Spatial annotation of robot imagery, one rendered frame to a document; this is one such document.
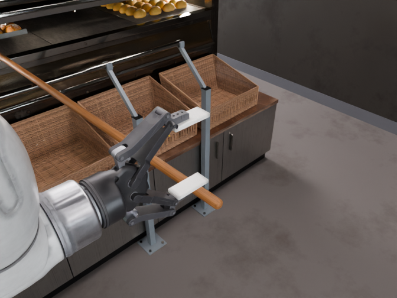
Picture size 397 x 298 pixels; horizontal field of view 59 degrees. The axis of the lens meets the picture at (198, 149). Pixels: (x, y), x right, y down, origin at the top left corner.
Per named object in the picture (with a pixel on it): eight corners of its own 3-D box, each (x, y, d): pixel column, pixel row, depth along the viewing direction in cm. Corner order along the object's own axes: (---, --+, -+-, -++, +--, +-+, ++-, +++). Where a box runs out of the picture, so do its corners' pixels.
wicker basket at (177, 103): (83, 139, 225) (74, 100, 209) (152, 109, 257) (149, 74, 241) (128, 173, 196) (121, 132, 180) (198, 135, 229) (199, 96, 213)
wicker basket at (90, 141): (-16, 180, 191) (-35, 138, 175) (78, 140, 224) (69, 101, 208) (21, 229, 163) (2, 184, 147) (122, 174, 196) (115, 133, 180)
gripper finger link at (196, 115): (163, 125, 53) (162, 120, 53) (197, 110, 57) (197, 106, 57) (175, 133, 51) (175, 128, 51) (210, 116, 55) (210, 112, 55)
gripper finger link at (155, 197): (136, 193, 51) (132, 201, 51) (182, 203, 59) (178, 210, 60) (121, 180, 53) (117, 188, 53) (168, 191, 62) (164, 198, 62)
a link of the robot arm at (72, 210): (43, 231, 50) (81, 211, 54) (71, 272, 45) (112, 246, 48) (25, 183, 45) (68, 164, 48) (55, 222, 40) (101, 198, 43)
